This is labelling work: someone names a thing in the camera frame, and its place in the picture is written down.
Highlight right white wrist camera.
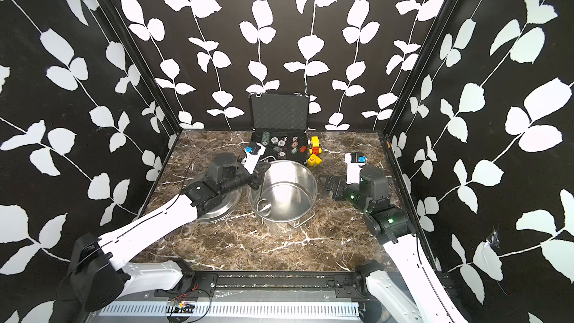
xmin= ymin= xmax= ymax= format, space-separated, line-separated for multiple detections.
xmin=345 ymin=152 xmax=367 ymax=185

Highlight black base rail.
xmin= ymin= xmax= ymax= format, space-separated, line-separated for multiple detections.
xmin=183 ymin=271 xmax=371 ymax=301

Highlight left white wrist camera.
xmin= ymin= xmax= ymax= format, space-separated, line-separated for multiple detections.
xmin=242 ymin=141 xmax=265 ymax=174

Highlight white perforated cable duct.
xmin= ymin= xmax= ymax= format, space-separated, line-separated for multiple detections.
xmin=99 ymin=301 xmax=360 ymax=319

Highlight stainless steel pot lid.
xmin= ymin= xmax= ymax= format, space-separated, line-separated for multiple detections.
xmin=196 ymin=188 xmax=243 ymax=224

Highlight yellow red toy blocks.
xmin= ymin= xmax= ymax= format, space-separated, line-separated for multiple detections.
xmin=307 ymin=136 xmax=322 ymax=167

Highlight long metal spoon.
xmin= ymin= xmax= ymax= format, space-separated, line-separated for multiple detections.
xmin=256 ymin=174 xmax=272 ymax=217

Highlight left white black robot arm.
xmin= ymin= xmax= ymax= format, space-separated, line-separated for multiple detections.
xmin=67 ymin=153 xmax=271 ymax=312

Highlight black open case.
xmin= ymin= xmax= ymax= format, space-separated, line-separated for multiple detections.
xmin=250 ymin=93 xmax=310 ymax=164

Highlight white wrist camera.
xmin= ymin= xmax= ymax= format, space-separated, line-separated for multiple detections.
xmin=345 ymin=152 xmax=367 ymax=185
xmin=242 ymin=141 xmax=265 ymax=174

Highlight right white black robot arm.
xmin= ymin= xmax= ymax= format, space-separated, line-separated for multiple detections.
xmin=319 ymin=165 xmax=467 ymax=322

